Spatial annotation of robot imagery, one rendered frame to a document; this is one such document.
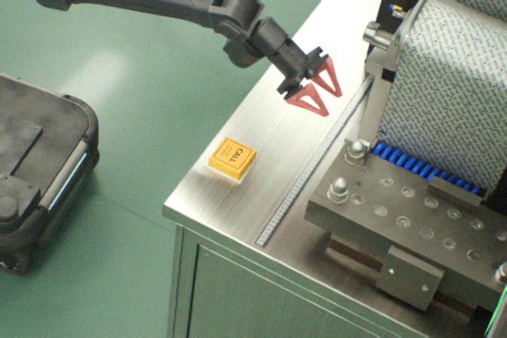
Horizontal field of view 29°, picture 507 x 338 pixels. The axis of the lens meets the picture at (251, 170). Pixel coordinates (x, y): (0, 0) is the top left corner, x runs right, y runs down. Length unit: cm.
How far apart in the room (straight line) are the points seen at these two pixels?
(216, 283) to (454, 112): 59
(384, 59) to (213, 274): 53
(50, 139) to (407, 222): 135
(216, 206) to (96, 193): 118
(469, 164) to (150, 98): 165
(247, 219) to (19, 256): 103
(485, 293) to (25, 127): 154
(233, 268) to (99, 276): 99
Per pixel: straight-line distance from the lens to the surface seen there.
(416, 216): 177
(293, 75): 181
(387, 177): 181
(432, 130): 179
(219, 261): 191
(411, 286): 176
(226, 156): 192
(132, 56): 340
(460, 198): 179
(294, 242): 184
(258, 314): 199
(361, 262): 183
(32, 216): 267
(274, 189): 191
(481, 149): 178
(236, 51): 186
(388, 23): 213
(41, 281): 284
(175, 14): 185
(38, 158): 279
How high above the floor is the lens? 239
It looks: 51 degrees down
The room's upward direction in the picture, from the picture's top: 10 degrees clockwise
